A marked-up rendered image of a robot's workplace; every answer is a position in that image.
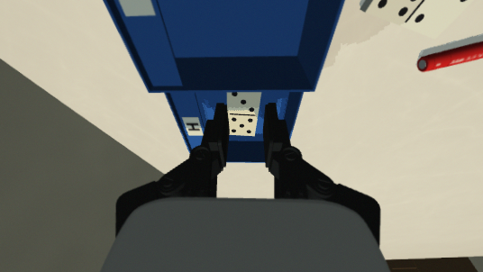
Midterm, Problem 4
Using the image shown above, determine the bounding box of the white domino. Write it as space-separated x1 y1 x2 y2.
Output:
360 0 474 39

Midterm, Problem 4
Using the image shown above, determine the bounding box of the grey and cream domino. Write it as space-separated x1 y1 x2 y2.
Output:
227 92 261 136

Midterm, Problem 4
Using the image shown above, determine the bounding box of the red aaa battery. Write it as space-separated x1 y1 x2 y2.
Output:
417 41 483 72

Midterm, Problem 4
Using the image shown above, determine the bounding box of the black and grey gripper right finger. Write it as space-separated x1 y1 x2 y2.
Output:
263 103 381 247

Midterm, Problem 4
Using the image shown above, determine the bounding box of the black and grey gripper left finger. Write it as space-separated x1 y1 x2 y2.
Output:
115 103 230 238

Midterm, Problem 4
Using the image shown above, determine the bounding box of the blue rack of bins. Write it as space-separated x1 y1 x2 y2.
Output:
103 0 345 163

